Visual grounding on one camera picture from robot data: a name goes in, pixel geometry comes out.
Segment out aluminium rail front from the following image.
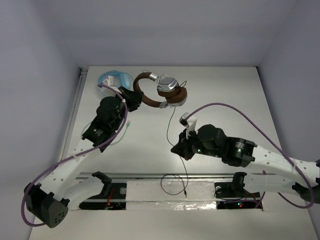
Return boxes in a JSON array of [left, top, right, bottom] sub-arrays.
[[74, 172, 238, 181]]

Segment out purple cable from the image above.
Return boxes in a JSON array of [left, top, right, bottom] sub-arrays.
[[184, 102, 316, 209], [21, 83, 129, 227]]

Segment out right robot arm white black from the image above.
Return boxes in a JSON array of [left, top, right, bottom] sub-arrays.
[[170, 124, 320, 204]]

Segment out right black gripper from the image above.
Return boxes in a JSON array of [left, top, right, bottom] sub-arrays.
[[171, 126, 222, 159]]

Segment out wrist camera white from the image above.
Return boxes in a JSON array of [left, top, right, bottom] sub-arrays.
[[102, 75, 119, 91], [179, 112, 197, 139]]

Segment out brown silver headphones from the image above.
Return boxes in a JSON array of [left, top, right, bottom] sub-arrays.
[[133, 70, 188, 109]]

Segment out green headphone cable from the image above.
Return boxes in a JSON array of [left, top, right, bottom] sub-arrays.
[[81, 119, 132, 147]]

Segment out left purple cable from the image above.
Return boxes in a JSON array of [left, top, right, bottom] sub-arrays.
[[21, 83, 129, 227]]

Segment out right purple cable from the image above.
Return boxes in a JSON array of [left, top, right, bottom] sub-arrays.
[[184, 102, 316, 209]]

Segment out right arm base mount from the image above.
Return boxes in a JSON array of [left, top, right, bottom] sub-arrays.
[[214, 172, 264, 210]]

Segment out black headphone cable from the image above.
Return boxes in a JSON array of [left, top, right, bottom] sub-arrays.
[[160, 80, 189, 199]]

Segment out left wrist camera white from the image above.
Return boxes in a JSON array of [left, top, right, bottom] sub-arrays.
[[102, 75, 119, 91]]

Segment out light blue headphones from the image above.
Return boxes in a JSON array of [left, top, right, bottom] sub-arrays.
[[97, 70, 134, 91]]

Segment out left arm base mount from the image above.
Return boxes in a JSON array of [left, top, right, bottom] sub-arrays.
[[79, 182, 127, 211]]

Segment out aluminium rail left side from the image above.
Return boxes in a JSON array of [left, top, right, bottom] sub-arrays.
[[58, 67, 89, 160]]

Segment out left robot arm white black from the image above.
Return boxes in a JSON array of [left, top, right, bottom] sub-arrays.
[[20, 87, 144, 228]]

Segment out aluminium rail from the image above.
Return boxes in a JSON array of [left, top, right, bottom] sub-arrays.
[[74, 172, 238, 181], [58, 67, 89, 160]]

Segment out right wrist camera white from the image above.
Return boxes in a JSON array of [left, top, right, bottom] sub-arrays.
[[179, 112, 197, 139]]

